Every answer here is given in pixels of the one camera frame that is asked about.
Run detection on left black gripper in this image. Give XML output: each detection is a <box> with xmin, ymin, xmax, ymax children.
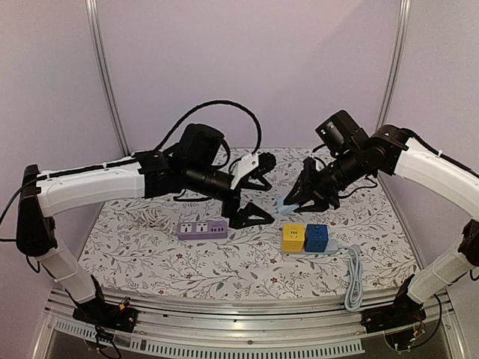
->
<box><xmin>184</xmin><ymin>161</ymin><xmax>275</xmax><ymax>229</ymax></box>

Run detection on small light blue adapter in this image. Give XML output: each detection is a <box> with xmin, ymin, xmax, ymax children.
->
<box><xmin>277</xmin><ymin>198</ymin><xmax>299</xmax><ymax>215</ymax></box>

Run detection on blue cube plug adapter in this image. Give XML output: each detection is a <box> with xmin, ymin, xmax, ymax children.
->
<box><xmin>305</xmin><ymin>224</ymin><xmax>329</xmax><ymax>253</ymax></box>

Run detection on yellow cube plug adapter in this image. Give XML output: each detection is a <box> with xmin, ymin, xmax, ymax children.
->
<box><xmin>281</xmin><ymin>224</ymin><xmax>305</xmax><ymax>253</ymax></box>

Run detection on purple power strip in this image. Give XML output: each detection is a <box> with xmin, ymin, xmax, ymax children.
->
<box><xmin>177</xmin><ymin>220</ymin><xmax>228</xmax><ymax>240</ymax></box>

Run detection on grey-blue power strip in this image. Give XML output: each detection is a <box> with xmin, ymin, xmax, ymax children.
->
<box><xmin>282</xmin><ymin>240</ymin><xmax>338</xmax><ymax>256</ymax></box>

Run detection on white cable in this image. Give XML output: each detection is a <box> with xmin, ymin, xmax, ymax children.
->
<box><xmin>137</xmin><ymin>209</ymin><xmax>176</xmax><ymax>236</ymax></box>

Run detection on grey power strip cable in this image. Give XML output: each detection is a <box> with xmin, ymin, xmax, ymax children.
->
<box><xmin>336</xmin><ymin>245</ymin><xmax>364</xmax><ymax>312</ymax></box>

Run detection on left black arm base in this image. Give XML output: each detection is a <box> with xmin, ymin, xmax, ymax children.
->
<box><xmin>72</xmin><ymin>297</ymin><xmax>138</xmax><ymax>333</ymax></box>

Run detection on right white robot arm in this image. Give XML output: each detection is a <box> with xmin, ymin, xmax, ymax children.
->
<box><xmin>284</xmin><ymin>110</ymin><xmax>478</xmax><ymax>326</ymax></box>

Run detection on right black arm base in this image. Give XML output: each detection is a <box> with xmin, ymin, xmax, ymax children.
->
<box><xmin>360</xmin><ymin>295</ymin><xmax>427</xmax><ymax>334</ymax></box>

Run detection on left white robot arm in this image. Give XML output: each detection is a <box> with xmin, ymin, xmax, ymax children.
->
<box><xmin>10</xmin><ymin>117</ymin><xmax>276</xmax><ymax>325</ymax></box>

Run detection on floral patterned table mat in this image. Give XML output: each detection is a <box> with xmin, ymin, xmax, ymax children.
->
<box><xmin>72</xmin><ymin>147</ymin><xmax>425</xmax><ymax>301</ymax></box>

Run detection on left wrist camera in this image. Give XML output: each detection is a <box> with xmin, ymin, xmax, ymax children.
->
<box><xmin>230</xmin><ymin>153</ymin><xmax>276</xmax><ymax>189</ymax></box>

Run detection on aluminium front rail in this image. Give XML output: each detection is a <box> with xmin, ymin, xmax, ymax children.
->
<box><xmin>43</xmin><ymin>287</ymin><xmax>460</xmax><ymax>355</ymax></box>

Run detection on right aluminium frame post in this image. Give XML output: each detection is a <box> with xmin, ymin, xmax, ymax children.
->
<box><xmin>376</xmin><ymin>0</ymin><xmax>412</xmax><ymax>129</ymax></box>

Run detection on aluminium frame post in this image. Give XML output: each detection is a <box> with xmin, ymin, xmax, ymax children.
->
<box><xmin>376</xmin><ymin>0</ymin><xmax>412</xmax><ymax>129</ymax></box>
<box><xmin>85</xmin><ymin>0</ymin><xmax>130</xmax><ymax>156</ymax></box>

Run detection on left aluminium frame post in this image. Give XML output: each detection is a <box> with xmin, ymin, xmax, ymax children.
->
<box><xmin>85</xmin><ymin>0</ymin><xmax>130</xmax><ymax>156</ymax></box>

